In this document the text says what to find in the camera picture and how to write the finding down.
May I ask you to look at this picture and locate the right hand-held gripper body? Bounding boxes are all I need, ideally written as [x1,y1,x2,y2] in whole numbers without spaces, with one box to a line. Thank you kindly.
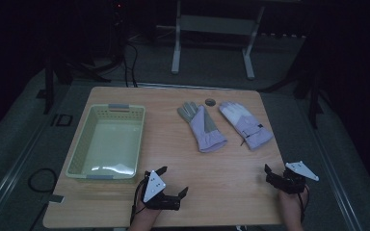
[271,160,320,195]

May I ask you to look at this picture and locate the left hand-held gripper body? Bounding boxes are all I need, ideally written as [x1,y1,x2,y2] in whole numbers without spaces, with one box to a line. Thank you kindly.
[140,169,181,212]

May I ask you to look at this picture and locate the purple glove white fingers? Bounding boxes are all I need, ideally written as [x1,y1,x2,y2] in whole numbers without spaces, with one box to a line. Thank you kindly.
[218,101,275,151]

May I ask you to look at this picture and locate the purple glove grey palm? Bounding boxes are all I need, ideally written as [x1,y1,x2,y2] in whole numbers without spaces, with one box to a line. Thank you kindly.
[176,101,228,154]

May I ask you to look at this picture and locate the pale green plastic basket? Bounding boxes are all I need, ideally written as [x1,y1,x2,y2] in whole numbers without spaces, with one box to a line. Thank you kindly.
[65,103,146,181]

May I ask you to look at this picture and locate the person's right hand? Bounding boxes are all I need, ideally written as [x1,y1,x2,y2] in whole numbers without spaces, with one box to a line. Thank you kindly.
[277,185,310,220]

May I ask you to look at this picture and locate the person's left hand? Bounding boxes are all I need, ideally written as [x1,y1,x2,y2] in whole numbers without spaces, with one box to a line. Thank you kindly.
[131,195,162,227]

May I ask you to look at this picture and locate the black stand with legs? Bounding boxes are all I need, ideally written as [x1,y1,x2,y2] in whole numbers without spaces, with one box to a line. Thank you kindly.
[258,32,335,130]

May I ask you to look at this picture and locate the grey tape piece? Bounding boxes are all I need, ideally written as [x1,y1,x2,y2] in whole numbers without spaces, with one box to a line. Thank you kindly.
[47,194,66,205]

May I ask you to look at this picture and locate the black tripod stand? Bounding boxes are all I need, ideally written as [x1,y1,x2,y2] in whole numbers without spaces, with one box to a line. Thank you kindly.
[35,47,123,116]

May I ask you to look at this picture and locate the white metal stand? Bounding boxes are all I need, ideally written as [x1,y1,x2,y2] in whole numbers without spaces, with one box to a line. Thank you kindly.
[171,0,267,81]

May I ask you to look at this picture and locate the left hand-held gripper cable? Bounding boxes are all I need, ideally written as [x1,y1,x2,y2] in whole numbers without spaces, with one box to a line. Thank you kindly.
[129,175,149,225]

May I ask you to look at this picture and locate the hand-held gripper cable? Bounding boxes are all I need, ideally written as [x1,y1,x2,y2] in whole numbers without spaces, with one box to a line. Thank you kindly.
[129,175,149,225]
[297,184,311,224]

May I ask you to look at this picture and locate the right hand-held gripper cable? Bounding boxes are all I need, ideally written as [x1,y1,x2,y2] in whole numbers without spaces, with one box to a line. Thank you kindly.
[297,184,311,224]

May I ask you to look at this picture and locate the black hanging cables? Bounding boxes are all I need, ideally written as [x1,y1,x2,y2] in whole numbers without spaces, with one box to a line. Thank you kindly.
[121,39,140,89]

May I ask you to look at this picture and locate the black floor cable loop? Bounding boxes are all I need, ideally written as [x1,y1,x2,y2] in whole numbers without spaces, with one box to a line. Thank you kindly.
[27,167,59,194]

